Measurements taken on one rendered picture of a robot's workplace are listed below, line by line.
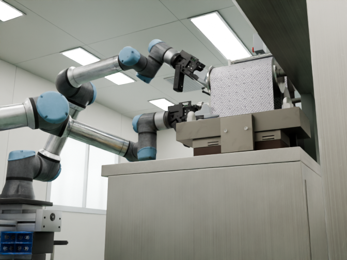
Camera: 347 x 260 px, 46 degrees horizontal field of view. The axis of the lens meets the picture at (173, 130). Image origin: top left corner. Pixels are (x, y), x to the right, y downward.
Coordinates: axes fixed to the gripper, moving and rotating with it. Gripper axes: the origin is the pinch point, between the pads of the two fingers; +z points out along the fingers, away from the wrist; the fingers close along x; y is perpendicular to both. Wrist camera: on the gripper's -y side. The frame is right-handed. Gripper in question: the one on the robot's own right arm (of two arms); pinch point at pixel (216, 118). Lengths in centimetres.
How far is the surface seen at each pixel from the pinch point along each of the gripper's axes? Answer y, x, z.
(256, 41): 57, 58, 1
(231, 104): 4.4, -0.2, 6.0
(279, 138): -14.8, -19.0, 27.2
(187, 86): 168, 367, -191
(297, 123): -11.0, -20.0, 32.9
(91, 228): -31, 371, -357
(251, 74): 14.5, -0.2, 14.3
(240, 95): 7.4, -0.2, 9.7
